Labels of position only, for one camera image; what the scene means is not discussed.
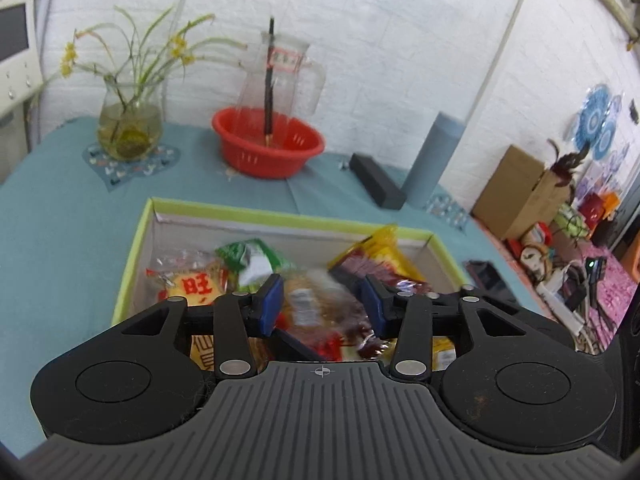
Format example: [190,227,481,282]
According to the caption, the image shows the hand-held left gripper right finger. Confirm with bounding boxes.
[356,274,536,381]

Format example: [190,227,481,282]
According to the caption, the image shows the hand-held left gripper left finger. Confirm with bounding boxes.
[120,274,286,379]

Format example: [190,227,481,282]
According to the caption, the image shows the clear round cake packet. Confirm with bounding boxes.
[280,267,371,351]

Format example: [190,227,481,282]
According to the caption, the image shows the yellow bread packet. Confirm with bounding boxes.
[327,224,436,295]

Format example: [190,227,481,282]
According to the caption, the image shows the green white snack packet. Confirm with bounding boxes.
[215,237,296,291]

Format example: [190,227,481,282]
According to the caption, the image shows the white yellow seed packet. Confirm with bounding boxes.
[431,336,457,372]

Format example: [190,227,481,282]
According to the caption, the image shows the green cardboard box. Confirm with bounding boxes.
[111,197,471,361]

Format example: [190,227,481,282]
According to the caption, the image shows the pink printed cloth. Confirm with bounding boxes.
[585,240,640,341]

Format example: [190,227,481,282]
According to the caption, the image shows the white power strip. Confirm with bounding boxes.
[537,280,583,333]

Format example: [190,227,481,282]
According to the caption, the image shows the smartphone in red case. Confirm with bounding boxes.
[465,259,518,306]

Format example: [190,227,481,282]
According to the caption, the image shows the small black box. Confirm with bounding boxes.
[348,152,407,209]

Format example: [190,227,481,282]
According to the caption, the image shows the red plastic basket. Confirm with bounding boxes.
[211,106,326,180]

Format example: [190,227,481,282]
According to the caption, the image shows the grey bottle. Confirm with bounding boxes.
[402,111,463,209]

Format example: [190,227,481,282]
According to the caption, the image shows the small doll figure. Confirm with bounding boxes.
[520,240,551,281]

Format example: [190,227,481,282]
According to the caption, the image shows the green mesh bag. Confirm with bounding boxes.
[552,205,586,241]

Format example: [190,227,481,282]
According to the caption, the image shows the brown cardboard box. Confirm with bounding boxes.
[472,145,561,241]

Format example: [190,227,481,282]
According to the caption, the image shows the red bag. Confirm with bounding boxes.
[575,192,603,221]

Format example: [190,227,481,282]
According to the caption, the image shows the black stick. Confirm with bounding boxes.
[263,16,277,147]

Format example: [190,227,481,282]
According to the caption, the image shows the glass pitcher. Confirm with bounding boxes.
[239,31,327,121]

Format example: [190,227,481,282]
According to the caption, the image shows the glass vase with flowers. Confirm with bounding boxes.
[60,5,246,163]

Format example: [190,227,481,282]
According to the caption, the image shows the dried dark flower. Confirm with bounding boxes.
[547,139,588,188]

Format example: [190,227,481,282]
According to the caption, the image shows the small blue paper fan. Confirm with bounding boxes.
[597,115,619,158]

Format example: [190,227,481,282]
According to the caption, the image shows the large blue paper fan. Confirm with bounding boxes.
[580,85,612,148]

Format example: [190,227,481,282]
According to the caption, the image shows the white machine with screen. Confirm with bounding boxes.
[0,0,43,116]

